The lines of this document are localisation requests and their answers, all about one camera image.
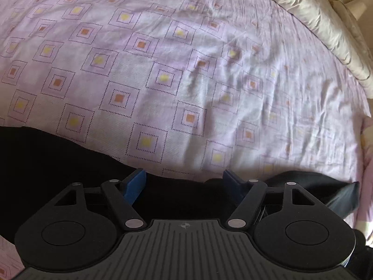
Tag black pants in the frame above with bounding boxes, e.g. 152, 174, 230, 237
1, 127, 360, 242

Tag pink patterned bed sheet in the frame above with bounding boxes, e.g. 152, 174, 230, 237
1, 0, 372, 279

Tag cream quilted duvet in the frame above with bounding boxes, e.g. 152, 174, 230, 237
273, 0, 372, 99

